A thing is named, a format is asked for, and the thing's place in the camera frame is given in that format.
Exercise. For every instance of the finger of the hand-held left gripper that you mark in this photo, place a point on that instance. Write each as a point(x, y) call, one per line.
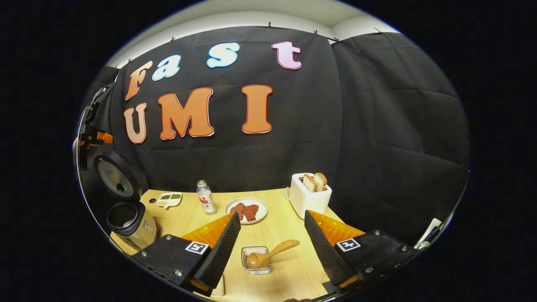
point(105, 137)

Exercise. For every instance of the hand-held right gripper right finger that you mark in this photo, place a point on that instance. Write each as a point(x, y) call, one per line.
point(325, 251)

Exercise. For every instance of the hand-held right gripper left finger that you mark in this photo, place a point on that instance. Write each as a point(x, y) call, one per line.
point(222, 251)

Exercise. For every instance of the wooden spoon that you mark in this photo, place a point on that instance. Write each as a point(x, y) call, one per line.
point(281, 248)

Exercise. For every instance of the black rice cooker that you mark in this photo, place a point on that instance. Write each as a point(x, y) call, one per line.
point(134, 235)

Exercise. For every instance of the clear cream rice container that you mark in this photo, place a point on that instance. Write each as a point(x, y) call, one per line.
point(219, 287)

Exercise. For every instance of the red meat piece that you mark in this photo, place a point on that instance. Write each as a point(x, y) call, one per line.
point(251, 213)
point(238, 209)

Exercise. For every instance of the clear bottle with red label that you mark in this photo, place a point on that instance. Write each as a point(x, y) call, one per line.
point(206, 205)

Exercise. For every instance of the white toaster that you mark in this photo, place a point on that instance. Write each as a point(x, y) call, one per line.
point(310, 203)

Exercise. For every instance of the white round plate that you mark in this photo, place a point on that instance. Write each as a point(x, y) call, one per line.
point(260, 205)

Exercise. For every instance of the toasted bread slice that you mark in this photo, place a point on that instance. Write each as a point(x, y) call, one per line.
point(321, 180)
point(309, 183)

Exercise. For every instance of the small white divided dish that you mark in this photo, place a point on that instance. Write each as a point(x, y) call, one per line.
point(169, 203)

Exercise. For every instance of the white panel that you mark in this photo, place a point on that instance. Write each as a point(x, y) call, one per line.
point(428, 233)

